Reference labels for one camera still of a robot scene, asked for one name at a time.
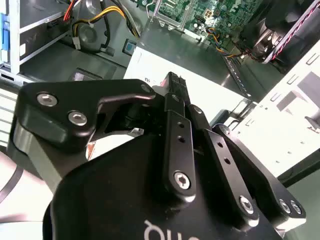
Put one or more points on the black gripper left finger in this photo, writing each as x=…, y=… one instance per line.
x=62, y=105

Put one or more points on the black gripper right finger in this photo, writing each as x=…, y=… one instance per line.
x=225, y=170

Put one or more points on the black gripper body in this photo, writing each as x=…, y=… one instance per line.
x=112, y=195

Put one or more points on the metal socket cover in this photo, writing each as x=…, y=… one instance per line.
x=170, y=22

